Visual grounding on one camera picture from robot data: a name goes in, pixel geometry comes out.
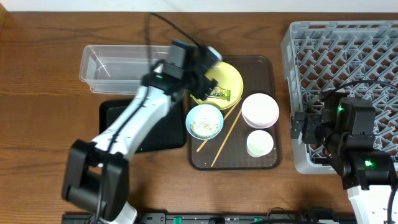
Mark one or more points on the brown serving tray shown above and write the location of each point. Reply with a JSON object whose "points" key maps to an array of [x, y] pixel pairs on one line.
{"points": [[258, 77]]}

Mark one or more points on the yellow plate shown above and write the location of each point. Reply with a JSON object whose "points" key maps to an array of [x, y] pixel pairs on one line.
{"points": [[228, 78]]}

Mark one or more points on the wooden chopstick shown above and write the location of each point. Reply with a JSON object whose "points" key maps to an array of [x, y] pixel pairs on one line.
{"points": [[224, 118], [226, 138]]}

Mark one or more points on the black tray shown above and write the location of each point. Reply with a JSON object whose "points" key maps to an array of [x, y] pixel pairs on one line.
{"points": [[168, 133]]}

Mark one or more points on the rice food waste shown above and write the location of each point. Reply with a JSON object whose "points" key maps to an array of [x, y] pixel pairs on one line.
{"points": [[205, 124]]}

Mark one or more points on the pink bowl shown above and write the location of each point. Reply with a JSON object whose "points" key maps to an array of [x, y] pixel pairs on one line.
{"points": [[260, 111]]}

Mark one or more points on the clear plastic bin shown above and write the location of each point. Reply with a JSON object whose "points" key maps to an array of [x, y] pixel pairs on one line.
{"points": [[114, 69]]}

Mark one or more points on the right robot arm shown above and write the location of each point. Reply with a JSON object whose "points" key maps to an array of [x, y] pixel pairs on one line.
{"points": [[345, 129]]}

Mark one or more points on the blue bowl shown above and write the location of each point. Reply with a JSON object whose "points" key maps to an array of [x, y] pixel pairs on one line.
{"points": [[194, 110]]}

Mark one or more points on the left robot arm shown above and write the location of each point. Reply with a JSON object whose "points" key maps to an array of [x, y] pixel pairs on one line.
{"points": [[97, 172]]}

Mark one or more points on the green snack wrapper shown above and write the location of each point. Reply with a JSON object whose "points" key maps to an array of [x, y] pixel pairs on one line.
{"points": [[220, 93]]}

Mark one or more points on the grey dishwasher rack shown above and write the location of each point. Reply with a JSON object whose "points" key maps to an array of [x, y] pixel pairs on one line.
{"points": [[321, 56]]}

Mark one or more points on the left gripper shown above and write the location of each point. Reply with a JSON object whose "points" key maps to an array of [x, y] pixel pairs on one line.
{"points": [[203, 86]]}

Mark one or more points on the white cup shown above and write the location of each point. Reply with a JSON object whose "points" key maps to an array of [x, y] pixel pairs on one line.
{"points": [[259, 143]]}

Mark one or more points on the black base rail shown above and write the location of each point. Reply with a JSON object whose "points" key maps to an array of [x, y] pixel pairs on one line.
{"points": [[325, 216]]}

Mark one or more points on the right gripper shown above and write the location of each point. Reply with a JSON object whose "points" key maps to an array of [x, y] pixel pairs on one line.
{"points": [[313, 121]]}

